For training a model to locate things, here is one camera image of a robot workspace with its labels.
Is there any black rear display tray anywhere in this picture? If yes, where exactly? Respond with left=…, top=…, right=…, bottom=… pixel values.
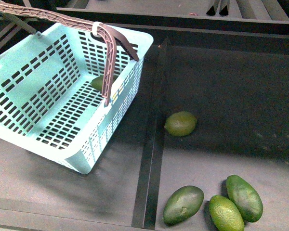
left=56, top=0, right=289, bottom=23

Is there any black display tray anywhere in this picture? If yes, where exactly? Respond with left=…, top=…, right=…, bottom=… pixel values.
left=0, top=29, right=289, bottom=231
left=56, top=0, right=289, bottom=23

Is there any black triangular divider left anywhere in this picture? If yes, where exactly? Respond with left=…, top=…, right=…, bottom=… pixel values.
left=206, top=0, right=220, bottom=16

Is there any brown basket handle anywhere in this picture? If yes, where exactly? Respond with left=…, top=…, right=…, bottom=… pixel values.
left=0, top=0, right=139, bottom=106

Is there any green avocado dark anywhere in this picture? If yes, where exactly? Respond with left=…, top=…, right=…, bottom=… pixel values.
left=162, top=185, right=204, bottom=225

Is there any white zip tie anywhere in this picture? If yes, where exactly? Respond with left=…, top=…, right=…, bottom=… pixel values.
left=92, top=21, right=103, bottom=38

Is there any green avocado bottom edge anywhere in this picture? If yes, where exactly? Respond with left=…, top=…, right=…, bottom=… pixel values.
left=226, top=175, right=263, bottom=223

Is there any light teal plastic basket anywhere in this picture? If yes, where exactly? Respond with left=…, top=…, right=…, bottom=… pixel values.
left=0, top=24, right=153, bottom=174

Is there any black tray divider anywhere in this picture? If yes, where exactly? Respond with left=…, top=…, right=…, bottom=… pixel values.
left=131, top=37, right=171, bottom=231

